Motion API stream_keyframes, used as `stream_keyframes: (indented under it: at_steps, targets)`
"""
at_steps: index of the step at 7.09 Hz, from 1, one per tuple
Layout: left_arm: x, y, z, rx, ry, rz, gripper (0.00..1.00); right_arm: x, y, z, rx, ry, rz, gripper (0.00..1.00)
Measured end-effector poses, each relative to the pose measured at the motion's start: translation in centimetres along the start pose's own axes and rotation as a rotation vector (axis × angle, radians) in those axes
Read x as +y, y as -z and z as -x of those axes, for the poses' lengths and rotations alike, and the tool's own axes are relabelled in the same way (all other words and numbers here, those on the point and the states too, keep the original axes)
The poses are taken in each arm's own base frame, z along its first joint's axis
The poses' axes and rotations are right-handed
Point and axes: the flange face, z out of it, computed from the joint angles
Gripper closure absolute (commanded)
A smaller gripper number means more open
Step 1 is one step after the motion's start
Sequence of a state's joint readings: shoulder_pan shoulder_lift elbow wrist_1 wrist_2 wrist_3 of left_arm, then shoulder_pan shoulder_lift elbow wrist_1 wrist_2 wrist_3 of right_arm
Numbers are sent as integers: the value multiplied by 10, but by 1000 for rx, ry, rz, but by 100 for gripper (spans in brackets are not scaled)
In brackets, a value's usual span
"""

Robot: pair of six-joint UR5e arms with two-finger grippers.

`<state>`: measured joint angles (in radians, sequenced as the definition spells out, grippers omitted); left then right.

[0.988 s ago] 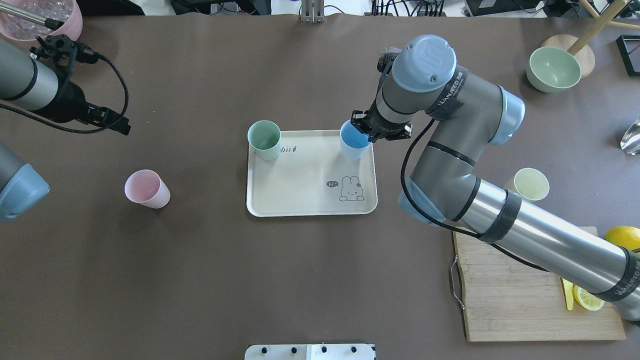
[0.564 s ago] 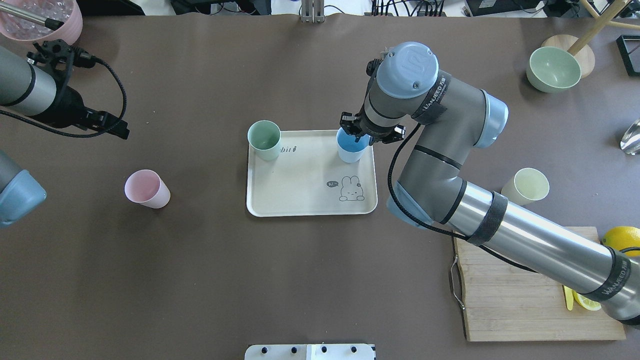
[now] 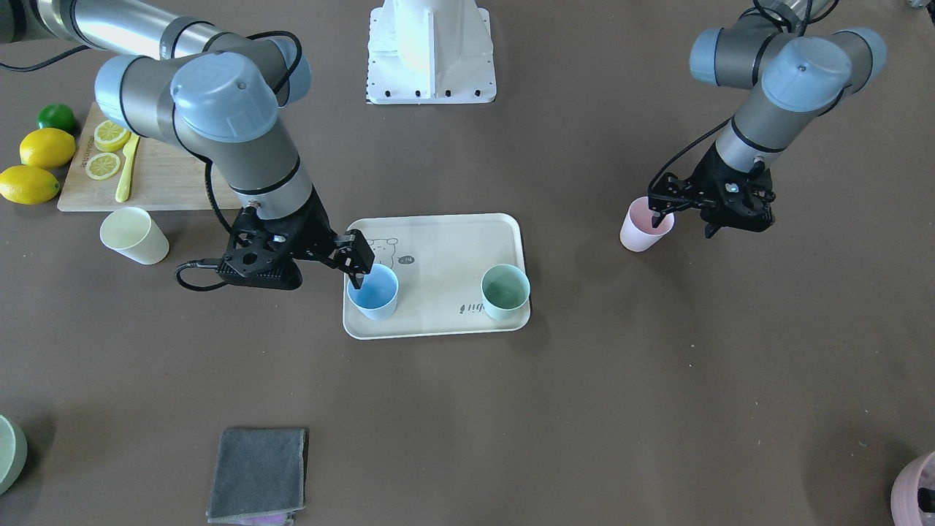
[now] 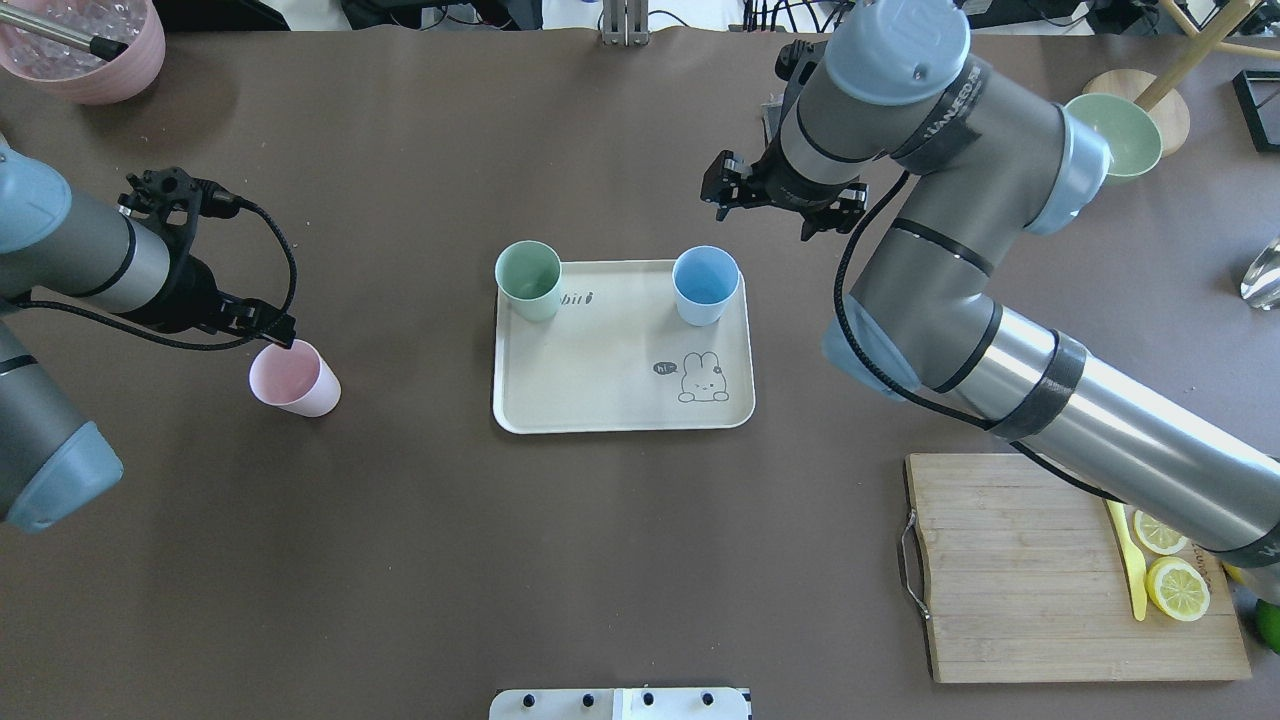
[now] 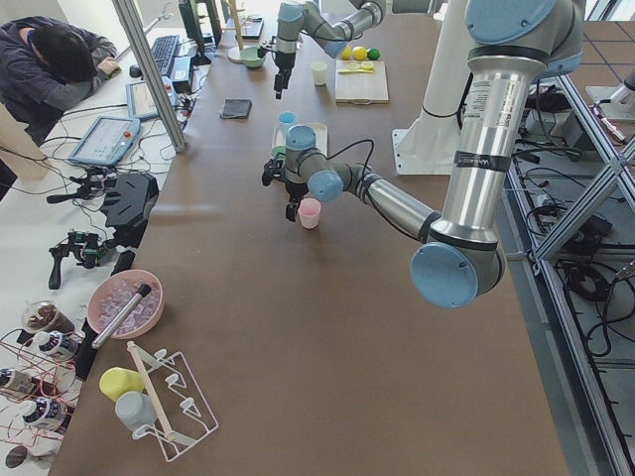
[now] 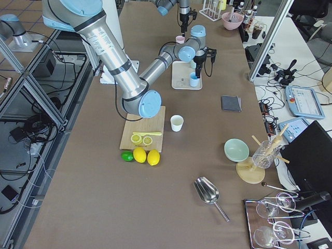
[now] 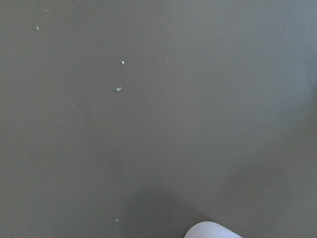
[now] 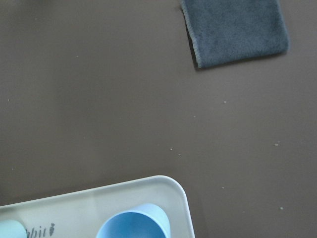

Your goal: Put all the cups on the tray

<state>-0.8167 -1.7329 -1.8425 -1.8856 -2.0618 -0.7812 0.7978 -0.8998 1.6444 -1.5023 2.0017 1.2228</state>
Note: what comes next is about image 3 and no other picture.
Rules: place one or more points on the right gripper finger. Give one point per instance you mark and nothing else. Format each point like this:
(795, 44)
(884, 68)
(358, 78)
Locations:
(361, 266)

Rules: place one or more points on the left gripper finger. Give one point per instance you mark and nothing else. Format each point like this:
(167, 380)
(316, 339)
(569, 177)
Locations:
(659, 218)

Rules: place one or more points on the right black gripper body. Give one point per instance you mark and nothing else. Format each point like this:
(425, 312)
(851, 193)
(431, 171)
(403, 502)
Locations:
(318, 228)

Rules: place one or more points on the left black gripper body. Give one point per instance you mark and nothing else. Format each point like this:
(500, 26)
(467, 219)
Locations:
(707, 176)

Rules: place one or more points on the pink plastic cup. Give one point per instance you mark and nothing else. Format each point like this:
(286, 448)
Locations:
(637, 233)

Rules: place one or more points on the blue plastic cup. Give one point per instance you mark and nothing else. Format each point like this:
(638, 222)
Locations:
(377, 296)

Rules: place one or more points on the cream plastic cup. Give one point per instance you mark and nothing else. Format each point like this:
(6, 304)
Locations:
(132, 232)

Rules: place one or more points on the green plastic cup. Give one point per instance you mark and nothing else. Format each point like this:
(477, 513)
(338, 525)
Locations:
(505, 289)

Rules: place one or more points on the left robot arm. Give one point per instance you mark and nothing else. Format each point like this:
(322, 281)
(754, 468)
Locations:
(792, 79)

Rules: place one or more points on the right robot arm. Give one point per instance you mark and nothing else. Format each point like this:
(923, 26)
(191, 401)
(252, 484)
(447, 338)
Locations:
(218, 95)

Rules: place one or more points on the cream serving tray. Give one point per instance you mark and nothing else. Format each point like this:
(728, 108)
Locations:
(439, 262)

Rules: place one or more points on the wooden cutting board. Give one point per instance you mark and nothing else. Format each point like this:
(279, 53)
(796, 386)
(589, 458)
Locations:
(163, 178)

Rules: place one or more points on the yellow plastic knife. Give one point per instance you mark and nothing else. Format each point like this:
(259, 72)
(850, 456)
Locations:
(129, 151)

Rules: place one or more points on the lemon half slice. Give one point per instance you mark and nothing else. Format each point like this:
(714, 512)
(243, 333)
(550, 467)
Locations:
(103, 166)

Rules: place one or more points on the gray folded cloth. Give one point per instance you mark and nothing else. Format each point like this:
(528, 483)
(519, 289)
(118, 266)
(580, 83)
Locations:
(259, 476)

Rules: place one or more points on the whole yellow lemon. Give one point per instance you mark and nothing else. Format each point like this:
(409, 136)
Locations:
(47, 148)

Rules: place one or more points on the green lime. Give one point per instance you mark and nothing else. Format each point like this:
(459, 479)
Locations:
(56, 116)

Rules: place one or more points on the green bowl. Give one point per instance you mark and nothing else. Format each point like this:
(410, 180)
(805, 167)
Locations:
(14, 451)

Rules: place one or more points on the pink bowl with ice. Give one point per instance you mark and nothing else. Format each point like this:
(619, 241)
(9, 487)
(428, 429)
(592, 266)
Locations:
(912, 496)

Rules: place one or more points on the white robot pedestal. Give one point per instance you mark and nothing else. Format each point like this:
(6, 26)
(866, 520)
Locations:
(430, 52)

